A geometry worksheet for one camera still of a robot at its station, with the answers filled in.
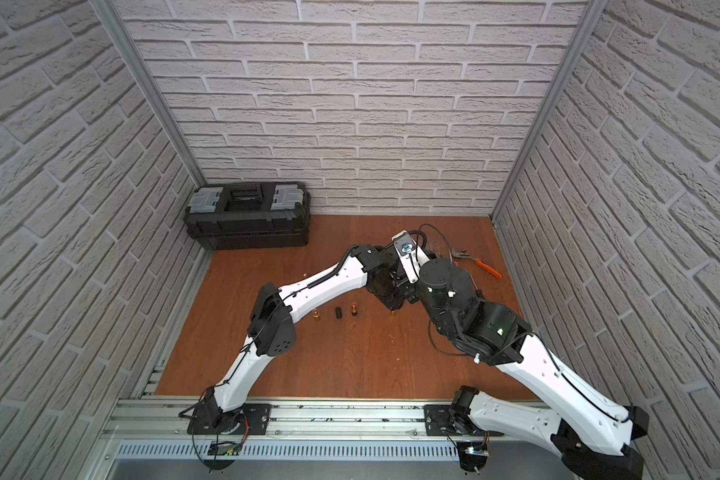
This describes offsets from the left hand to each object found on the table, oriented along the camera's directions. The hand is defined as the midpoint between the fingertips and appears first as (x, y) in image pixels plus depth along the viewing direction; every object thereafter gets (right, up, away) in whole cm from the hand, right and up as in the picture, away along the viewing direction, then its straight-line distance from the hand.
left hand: (402, 299), depth 84 cm
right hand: (+1, +14, -22) cm, 26 cm away
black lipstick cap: (-19, -5, +5) cm, 21 cm away
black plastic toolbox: (-48, +26, +11) cm, 56 cm away
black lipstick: (-14, -4, +5) cm, 16 cm away
